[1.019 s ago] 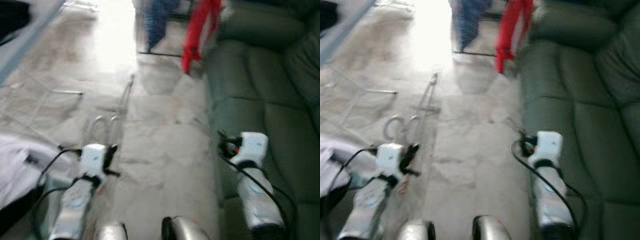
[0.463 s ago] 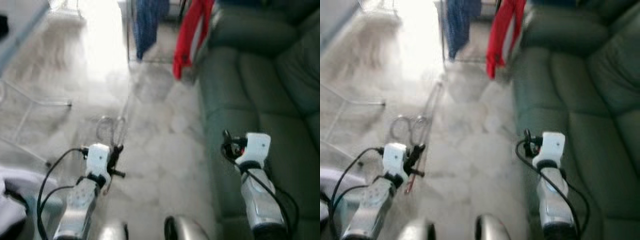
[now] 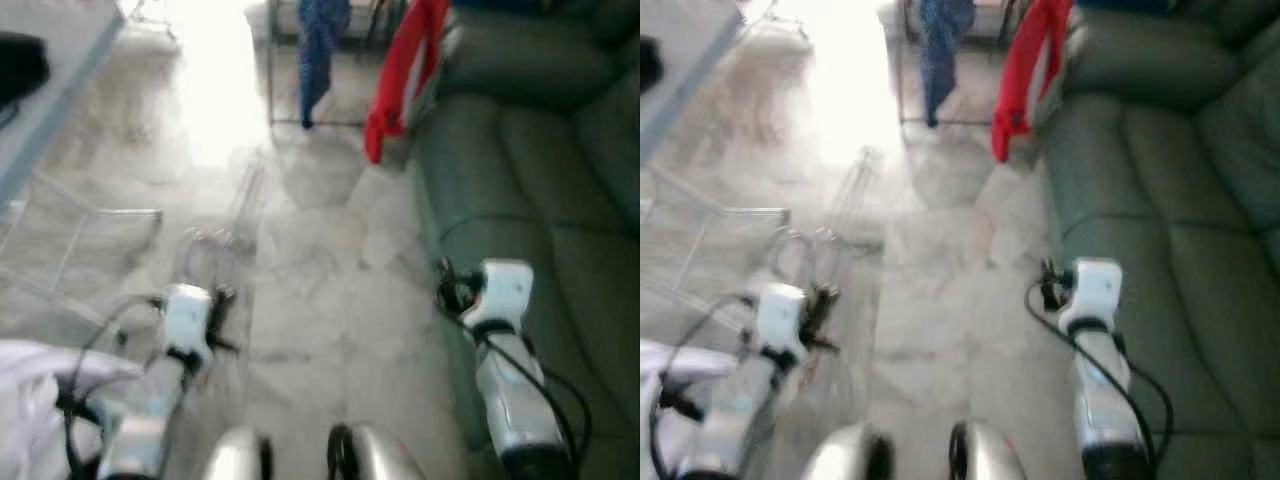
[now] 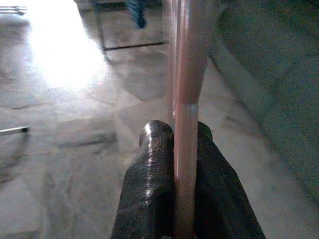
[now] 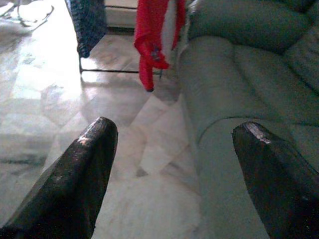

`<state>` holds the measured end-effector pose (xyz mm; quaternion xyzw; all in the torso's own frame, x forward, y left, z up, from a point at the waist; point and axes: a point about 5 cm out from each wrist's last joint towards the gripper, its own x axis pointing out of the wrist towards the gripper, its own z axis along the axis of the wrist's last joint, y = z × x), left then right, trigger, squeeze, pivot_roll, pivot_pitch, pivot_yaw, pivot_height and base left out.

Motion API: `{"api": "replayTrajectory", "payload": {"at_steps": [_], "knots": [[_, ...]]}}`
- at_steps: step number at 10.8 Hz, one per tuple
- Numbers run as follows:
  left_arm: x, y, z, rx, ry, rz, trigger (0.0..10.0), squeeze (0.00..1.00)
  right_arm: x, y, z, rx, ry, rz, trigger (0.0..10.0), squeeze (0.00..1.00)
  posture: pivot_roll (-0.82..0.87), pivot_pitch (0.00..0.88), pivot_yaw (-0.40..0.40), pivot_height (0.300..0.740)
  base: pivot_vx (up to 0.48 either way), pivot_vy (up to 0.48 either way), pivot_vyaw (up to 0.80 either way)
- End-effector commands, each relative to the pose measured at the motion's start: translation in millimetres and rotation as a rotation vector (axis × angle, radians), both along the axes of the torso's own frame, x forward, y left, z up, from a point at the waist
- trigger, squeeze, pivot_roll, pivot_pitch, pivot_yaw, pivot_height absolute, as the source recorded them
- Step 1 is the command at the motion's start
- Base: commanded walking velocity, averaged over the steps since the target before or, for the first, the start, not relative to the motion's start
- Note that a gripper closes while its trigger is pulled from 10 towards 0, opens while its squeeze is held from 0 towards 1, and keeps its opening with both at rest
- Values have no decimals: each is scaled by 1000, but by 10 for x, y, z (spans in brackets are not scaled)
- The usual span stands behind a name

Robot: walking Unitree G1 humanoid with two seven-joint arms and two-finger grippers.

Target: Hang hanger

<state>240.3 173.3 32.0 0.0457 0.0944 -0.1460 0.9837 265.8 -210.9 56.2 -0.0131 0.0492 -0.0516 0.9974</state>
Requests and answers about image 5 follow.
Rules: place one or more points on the green leather sofa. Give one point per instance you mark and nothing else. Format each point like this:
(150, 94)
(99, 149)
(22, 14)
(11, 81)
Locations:
(249, 74)

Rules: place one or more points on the blue plaid shirt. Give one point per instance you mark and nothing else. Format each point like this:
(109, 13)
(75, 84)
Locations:
(87, 25)

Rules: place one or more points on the black clothes drying rack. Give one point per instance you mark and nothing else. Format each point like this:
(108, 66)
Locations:
(112, 71)

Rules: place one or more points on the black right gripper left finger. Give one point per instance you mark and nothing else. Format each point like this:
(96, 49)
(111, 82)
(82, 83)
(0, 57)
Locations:
(69, 179)

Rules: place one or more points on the white low ledge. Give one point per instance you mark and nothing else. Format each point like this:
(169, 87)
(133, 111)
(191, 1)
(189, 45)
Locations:
(120, 15)

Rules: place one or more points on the red shirt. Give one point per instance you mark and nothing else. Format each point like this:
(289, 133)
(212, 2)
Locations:
(149, 37)

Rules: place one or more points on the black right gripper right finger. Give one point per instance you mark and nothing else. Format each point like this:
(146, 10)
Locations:
(279, 186)

